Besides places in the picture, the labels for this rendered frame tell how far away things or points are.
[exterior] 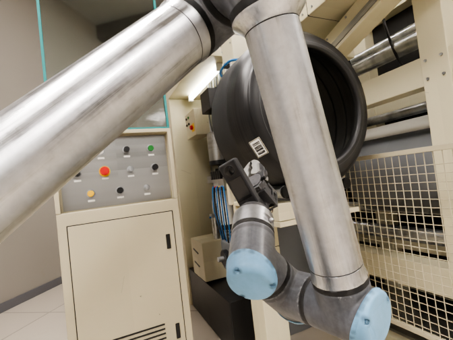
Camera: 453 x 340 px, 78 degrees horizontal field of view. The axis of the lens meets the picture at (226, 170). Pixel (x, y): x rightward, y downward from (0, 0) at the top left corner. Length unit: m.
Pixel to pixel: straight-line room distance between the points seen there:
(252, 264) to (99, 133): 0.31
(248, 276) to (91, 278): 1.06
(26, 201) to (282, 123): 0.34
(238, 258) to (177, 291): 1.06
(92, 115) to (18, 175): 0.11
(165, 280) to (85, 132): 1.21
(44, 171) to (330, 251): 0.39
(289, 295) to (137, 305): 1.06
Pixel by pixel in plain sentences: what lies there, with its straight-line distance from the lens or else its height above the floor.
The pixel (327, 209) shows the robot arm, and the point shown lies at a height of 0.90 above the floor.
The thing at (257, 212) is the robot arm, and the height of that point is 0.89.
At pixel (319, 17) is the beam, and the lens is 1.48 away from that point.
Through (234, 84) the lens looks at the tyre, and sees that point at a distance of 0.96.
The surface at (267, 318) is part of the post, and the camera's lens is 1.48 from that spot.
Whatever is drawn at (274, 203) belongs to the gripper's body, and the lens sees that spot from 0.69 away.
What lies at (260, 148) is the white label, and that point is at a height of 1.05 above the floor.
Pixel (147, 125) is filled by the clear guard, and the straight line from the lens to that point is 1.52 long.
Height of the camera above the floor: 0.96
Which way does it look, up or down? 2 degrees up
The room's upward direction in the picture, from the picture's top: 7 degrees counter-clockwise
